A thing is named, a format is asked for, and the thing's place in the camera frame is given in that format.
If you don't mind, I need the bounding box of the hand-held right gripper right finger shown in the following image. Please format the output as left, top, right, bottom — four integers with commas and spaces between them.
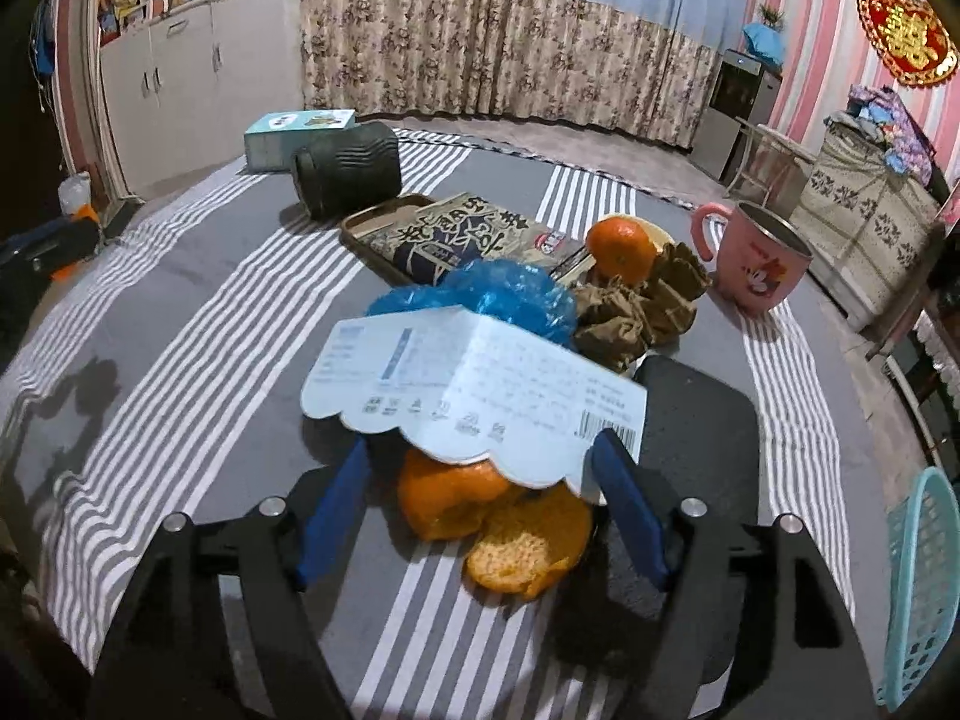
591, 430, 880, 720

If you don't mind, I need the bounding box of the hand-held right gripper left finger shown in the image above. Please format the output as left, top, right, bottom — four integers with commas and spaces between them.
86, 435, 372, 720

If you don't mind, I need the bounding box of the orange peel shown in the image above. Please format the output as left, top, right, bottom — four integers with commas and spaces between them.
397, 450, 520, 542
465, 484, 595, 601

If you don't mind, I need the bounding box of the white printed paper card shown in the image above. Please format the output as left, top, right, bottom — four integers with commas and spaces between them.
300, 305, 650, 507

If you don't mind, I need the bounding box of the printed snack bag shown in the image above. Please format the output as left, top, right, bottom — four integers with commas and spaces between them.
360, 193, 587, 287

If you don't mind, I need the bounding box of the white plastic bag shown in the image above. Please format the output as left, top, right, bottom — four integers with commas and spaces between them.
58, 172, 95, 212

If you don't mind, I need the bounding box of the crumpled brown paper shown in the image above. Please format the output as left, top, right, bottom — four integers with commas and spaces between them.
574, 242, 711, 374

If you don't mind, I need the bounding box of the grey striped blanket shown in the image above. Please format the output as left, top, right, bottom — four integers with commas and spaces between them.
0, 127, 931, 720

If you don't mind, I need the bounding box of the white cabinet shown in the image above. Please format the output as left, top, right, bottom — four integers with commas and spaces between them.
97, 0, 305, 200

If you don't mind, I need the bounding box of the blue plastic bag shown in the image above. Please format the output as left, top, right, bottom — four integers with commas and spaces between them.
365, 259, 578, 350

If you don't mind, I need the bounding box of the whole tangerine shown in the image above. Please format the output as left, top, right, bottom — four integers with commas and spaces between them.
585, 215, 658, 286

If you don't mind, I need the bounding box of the pink mug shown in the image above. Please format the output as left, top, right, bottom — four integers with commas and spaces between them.
690, 200, 815, 317

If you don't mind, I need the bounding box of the brown tray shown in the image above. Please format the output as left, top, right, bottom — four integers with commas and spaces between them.
340, 193, 593, 291

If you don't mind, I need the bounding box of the teal cardboard box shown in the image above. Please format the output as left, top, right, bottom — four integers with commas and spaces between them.
244, 109, 358, 172

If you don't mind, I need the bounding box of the teal plastic basket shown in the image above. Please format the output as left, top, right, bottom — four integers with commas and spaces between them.
876, 466, 960, 713

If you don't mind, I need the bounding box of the black ribbed cylinder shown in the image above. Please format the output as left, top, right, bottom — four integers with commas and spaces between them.
291, 121, 403, 221

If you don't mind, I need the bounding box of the lace-edged table cloth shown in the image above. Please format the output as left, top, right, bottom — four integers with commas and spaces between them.
911, 307, 960, 392

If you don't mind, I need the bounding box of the patterned covered cabinet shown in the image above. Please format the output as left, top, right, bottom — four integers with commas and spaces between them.
795, 120, 947, 332

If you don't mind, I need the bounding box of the metal chair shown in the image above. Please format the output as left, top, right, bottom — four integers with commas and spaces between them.
724, 116, 816, 203

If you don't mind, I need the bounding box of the water dispenser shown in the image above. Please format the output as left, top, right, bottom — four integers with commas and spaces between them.
690, 49, 785, 181

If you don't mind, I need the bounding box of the pile of clothes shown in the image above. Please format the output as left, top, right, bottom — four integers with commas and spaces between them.
825, 85, 940, 182

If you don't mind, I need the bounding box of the blue and floral curtain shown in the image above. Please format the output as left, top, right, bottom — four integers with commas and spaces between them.
161, 0, 758, 151

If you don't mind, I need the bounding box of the blue cloth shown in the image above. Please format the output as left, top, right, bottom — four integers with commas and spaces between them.
742, 22, 787, 65

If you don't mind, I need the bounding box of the red heart wall decoration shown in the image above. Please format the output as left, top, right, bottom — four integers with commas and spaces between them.
857, 0, 959, 88

